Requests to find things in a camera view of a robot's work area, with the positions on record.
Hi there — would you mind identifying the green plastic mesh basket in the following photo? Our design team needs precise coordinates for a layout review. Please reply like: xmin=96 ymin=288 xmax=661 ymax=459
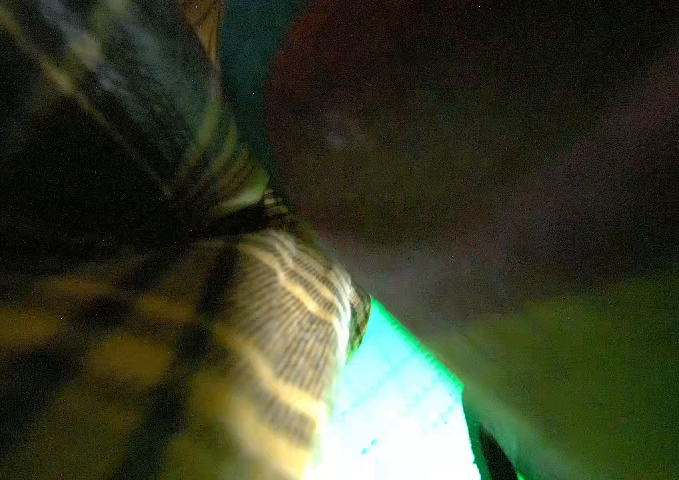
xmin=313 ymin=262 xmax=679 ymax=479

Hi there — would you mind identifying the yellow plaid shirt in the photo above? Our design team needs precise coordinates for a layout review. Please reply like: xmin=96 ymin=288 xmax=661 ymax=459
xmin=0 ymin=1 xmax=371 ymax=479

